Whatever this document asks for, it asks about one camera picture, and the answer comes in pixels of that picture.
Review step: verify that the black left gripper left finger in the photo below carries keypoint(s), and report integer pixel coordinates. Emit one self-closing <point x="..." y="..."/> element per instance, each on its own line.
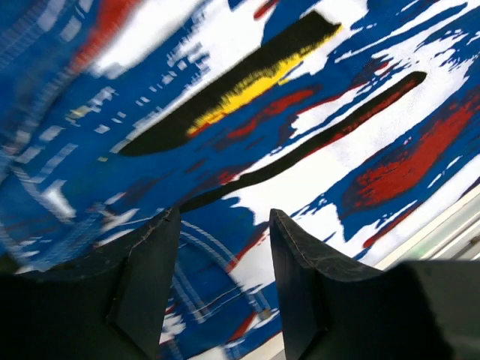
<point x="107" y="304"/>

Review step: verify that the blue patterned trousers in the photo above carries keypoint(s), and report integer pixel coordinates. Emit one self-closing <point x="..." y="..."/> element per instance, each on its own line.
<point x="359" y="119"/>

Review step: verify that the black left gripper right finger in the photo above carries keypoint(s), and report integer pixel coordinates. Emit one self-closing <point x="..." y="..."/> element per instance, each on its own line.
<point x="335" y="307"/>

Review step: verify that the aluminium rail frame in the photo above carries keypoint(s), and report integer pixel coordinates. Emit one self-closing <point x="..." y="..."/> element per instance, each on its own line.
<point x="453" y="235"/>

